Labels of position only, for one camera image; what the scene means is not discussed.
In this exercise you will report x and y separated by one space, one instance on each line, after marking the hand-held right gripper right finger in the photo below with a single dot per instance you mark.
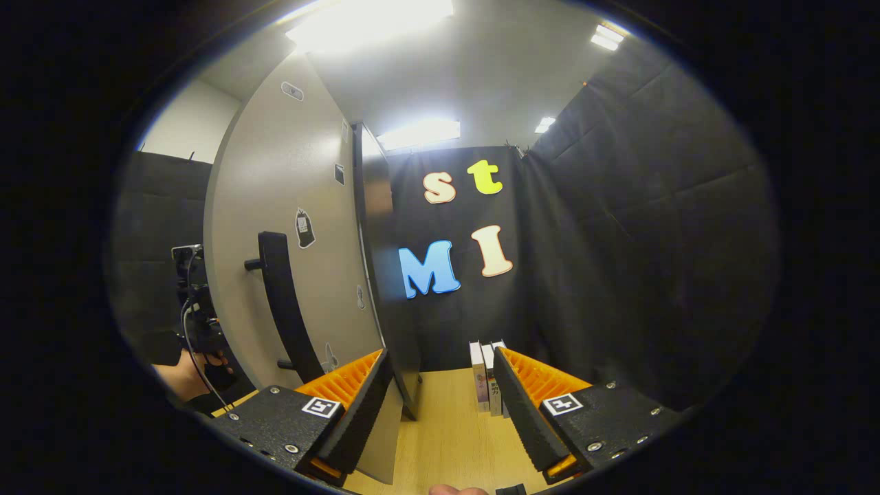
522 412

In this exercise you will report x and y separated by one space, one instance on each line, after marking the ceiling light panel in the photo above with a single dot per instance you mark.
419 135
544 125
608 37
371 24

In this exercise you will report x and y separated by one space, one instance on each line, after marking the grey cabinet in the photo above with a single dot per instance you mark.
378 240

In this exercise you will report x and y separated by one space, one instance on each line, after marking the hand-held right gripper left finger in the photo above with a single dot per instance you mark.
361 412

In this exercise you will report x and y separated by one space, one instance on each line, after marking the white cabinet door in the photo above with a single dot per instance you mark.
289 172

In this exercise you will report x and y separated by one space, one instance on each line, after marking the black backdrop cloth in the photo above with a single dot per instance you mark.
653 240

